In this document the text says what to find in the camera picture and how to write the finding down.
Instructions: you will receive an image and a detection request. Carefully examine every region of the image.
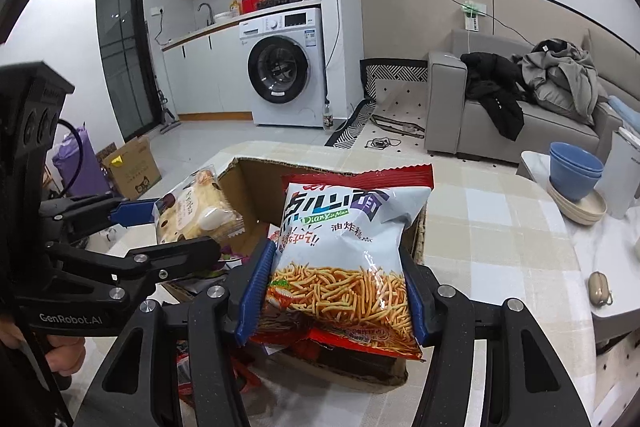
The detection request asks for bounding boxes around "grey clothes pile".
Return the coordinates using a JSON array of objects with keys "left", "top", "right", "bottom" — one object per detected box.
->
[{"left": 513, "top": 38, "right": 605, "bottom": 126}]

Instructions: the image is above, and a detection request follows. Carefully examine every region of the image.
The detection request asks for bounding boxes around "black jacket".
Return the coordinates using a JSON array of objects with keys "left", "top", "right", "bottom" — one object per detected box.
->
[{"left": 460, "top": 52, "right": 535, "bottom": 142}]

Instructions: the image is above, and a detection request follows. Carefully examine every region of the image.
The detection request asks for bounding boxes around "beige plate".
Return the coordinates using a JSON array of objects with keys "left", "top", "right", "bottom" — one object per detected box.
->
[{"left": 547, "top": 180, "right": 608, "bottom": 227}]

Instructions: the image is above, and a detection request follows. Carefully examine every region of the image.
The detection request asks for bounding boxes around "purple bag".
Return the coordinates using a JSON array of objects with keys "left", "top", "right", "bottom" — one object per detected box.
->
[{"left": 52, "top": 126, "right": 110, "bottom": 196}]

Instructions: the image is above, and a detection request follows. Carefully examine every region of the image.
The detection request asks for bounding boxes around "yellow bread packet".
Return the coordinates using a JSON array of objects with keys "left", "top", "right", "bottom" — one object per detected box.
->
[{"left": 152, "top": 166, "right": 245, "bottom": 245}]

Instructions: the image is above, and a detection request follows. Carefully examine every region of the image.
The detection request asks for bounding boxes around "white electric kettle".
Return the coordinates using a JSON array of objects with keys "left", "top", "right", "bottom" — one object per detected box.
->
[{"left": 596, "top": 127, "right": 640, "bottom": 219}]

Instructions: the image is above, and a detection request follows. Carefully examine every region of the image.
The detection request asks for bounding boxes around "checkered tablecloth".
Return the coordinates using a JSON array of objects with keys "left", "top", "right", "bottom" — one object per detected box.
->
[{"left": 98, "top": 140, "right": 599, "bottom": 427}]

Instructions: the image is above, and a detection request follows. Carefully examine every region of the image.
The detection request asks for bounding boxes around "white kitchen cabinet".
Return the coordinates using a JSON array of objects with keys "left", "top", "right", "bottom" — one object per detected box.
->
[{"left": 163, "top": 25, "right": 252, "bottom": 120}]

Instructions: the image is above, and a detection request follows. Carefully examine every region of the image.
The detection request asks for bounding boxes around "noodle snack bag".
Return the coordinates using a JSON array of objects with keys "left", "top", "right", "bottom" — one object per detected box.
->
[{"left": 252, "top": 165, "right": 434, "bottom": 360}]

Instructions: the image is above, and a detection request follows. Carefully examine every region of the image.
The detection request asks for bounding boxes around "brown cardboard box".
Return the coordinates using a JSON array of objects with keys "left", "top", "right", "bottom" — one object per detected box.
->
[{"left": 214, "top": 158, "right": 426, "bottom": 385}]

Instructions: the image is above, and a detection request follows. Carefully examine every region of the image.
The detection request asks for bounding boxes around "cardboard box on floor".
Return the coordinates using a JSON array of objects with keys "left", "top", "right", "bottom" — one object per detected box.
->
[{"left": 101, "top": 136, "right": 162, "bottom": 200}]

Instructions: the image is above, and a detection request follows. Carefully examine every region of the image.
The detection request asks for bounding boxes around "patterned floor mat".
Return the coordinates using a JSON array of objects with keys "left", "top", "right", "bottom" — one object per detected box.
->
[{"left": 326, "top": 58, "right": 428, "bottom": 154}]

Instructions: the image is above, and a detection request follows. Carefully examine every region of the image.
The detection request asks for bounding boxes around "grey sofa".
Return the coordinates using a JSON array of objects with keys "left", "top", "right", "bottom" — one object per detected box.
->
[{"left": 424, "top": 29, "right": 627, "bottom": 164}]

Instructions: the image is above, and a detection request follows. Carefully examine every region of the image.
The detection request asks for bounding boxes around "blue bowls stack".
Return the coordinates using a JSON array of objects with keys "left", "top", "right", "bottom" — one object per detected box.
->
[{"left": 549, "top": 142, "right": 604, "bottom": 202}]

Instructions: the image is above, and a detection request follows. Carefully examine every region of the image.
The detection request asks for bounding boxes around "white washing machine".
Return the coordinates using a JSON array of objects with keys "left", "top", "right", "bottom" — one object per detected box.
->
[{"left": 239, "top": 5, "right": 326, "bottom": 128}]

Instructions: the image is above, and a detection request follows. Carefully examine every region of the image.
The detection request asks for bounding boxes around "beige earbud case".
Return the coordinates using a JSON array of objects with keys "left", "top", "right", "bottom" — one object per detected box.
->
[{"left": 588, "top": 271, "right": 613, "bottom": 308}]

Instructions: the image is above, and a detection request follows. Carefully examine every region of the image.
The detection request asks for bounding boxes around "person's left hand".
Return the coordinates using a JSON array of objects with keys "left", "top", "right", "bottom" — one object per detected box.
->
[{"left": 0, "top": 315, "right": 86, "bottom": 376}]

